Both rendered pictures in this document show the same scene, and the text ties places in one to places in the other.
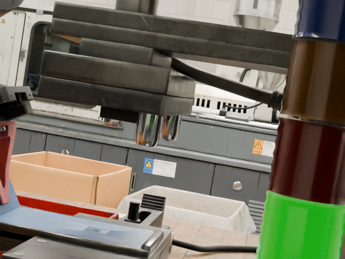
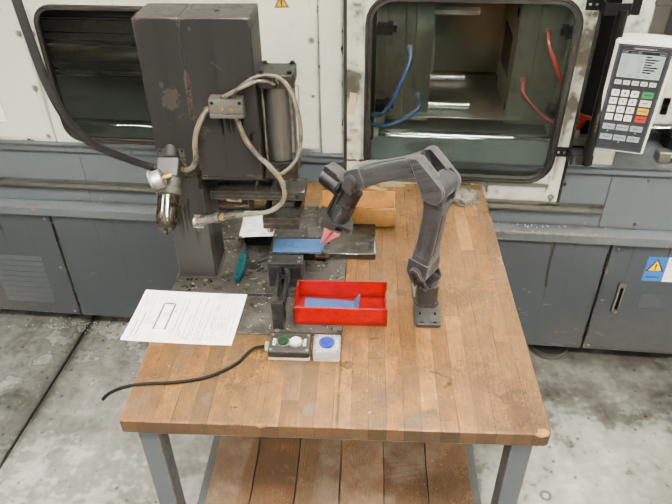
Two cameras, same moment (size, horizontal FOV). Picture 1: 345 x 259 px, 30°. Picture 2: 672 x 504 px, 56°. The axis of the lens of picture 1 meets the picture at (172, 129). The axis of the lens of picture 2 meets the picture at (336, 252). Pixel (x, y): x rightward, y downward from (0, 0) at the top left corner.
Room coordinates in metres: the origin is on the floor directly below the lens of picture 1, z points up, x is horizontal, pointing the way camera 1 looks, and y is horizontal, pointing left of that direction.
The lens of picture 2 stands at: (2.10, 0.06, 2.05)
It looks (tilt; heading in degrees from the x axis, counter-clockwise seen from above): 36 degrees down; 175
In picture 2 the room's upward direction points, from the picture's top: 1 degrees counter-clockwise
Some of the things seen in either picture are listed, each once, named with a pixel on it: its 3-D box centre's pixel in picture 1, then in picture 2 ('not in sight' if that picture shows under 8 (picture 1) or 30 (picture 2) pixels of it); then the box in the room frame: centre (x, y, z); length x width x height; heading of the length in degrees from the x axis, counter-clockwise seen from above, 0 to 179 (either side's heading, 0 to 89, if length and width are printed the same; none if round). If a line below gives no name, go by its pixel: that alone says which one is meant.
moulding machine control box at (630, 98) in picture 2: not in sight; (626, 91); (0.23, 1.17, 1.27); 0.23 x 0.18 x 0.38; 169
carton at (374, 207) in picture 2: not in sight; (357, 208); (0.30, 0.29, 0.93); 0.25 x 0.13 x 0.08; 82
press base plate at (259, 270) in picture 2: not in sight; (265, 264); (0.53, -0.03, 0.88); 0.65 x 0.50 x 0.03; 172
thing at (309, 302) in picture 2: not in sight; (331, 304); (0.78, 0.16, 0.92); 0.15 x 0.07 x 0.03; 79
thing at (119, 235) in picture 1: (68, 213); (299, 242); (0.58, 0.08, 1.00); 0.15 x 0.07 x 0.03; 82
